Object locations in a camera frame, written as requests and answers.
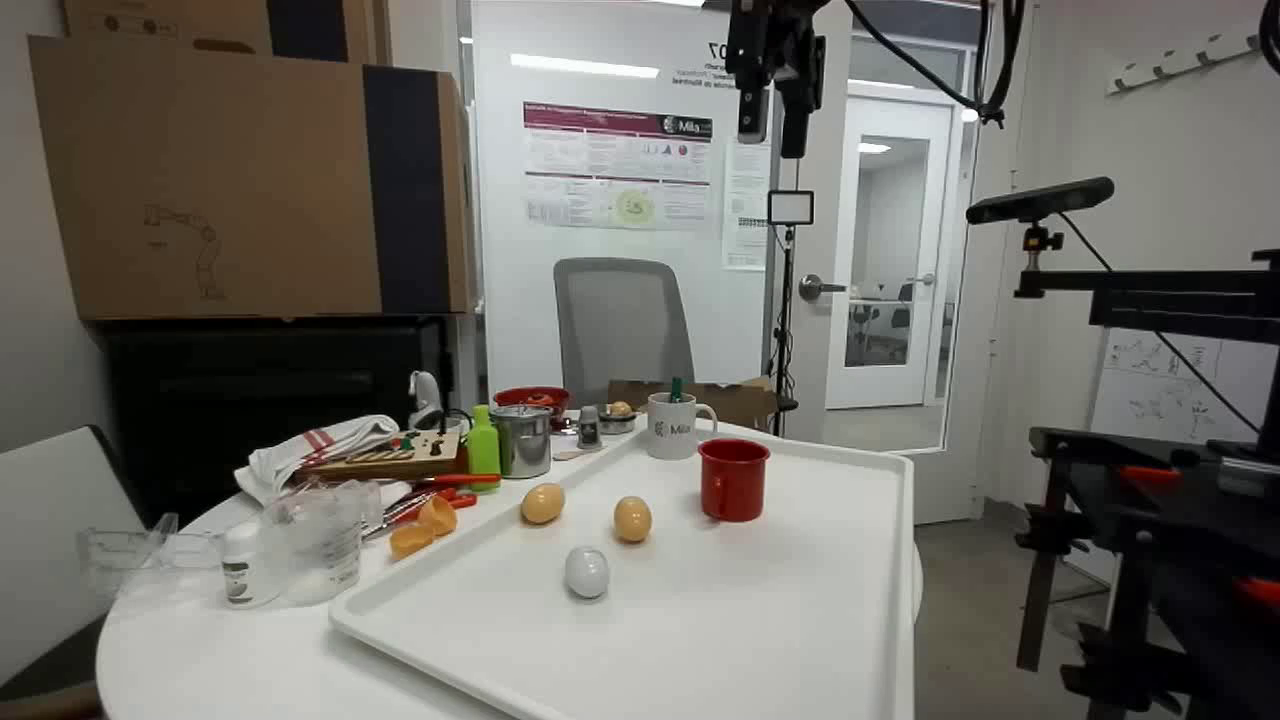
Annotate black cabinet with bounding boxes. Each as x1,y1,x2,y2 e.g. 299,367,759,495
98,314,458,523

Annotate white mug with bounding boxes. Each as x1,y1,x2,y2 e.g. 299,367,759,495
646,391,719,462

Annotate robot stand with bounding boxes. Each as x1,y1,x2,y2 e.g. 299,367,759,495
1014,425,1280,720

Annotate white cloth with red stripes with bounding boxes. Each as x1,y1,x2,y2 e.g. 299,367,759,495
234,414,402,507

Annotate white hand controller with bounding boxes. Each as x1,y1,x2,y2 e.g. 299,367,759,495
407,370,445,432

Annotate white egg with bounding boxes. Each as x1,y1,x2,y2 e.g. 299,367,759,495
564,546,611,601

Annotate clear plastic container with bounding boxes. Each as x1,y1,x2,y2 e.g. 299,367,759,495
77,512,227,602

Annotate paper sheet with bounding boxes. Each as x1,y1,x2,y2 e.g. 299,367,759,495
721,139,774,272

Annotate small white bottle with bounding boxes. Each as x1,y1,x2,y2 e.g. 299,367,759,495
219,521,287,609

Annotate red handled tool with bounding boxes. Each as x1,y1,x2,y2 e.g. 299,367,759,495
364,473,502,542

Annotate poster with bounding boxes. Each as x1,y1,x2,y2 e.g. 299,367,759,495
521,99,716,234

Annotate light panel on stand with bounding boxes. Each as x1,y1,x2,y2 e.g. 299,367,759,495
764,189,817,438

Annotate red cup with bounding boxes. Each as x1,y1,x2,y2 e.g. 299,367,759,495
697,438,772,524

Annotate camera on mount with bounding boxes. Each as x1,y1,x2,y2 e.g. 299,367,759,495
964,176,1280,347

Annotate grey office chair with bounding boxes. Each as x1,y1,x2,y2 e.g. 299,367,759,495
552,257,697,408

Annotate steel pot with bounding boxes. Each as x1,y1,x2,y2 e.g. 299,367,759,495
489,404,555,480

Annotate wooden toy tool board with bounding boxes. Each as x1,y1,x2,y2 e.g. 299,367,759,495
298,430,467,483

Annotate white plastic tray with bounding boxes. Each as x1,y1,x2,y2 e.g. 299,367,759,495
329,425,917,720

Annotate clear measuring cup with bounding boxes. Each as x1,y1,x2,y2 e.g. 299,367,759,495
263,479,387,607

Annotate white door with glass window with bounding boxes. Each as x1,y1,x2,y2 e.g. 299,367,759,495
824,84,962,412

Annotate red bowl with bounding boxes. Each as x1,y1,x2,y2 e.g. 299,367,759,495
493,386,572,423

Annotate orange egg shell halves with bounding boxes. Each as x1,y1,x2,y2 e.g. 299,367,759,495
389,496,460,560

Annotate white coat hook rail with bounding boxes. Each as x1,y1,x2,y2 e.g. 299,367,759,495
1104,30,1264,97

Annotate large cardboard box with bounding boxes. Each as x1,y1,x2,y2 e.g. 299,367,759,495
27,35,478,322

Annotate brown egg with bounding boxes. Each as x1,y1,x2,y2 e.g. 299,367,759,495
520,483,567,527
613,496,654,545

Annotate green plastic bottle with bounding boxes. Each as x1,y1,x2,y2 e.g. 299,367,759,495
466,404,502,492

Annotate whiteboard with drawings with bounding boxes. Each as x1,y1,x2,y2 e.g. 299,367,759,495
1089,328,1280,447

